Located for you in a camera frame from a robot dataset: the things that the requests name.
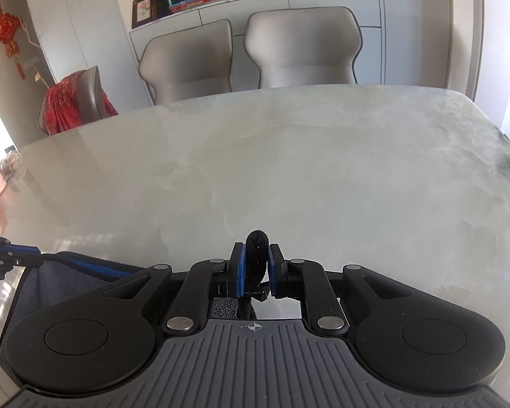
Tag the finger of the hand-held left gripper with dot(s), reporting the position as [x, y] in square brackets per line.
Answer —
[23, 259]

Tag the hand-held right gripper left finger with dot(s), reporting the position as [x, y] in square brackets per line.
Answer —
[238, 270]

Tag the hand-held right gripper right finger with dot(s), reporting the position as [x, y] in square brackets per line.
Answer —
[273, 270]

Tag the grey and blue towel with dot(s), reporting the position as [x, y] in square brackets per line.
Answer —
[46, 282]

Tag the red patterned cloth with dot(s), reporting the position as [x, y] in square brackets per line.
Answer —
[61, 106]

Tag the grey chair with red cloth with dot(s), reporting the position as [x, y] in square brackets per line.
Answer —
[89, 93]

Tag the white dry branch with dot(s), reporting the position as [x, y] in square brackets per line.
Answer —
[36, 59]

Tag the narrow grey dining chair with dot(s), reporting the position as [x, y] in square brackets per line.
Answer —
[187, 63]

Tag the wide grey dining chair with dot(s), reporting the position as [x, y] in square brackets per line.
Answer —
[301, 46]

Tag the white sideboard cabinet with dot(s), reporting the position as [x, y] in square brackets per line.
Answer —
[323, 8]

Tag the stack of books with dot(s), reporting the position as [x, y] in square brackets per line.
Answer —
[197, 2]

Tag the red knot wall ornament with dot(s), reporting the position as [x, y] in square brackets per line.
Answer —
[4, 29]

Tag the dark picture frame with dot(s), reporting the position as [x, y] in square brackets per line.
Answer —
[142, 12]

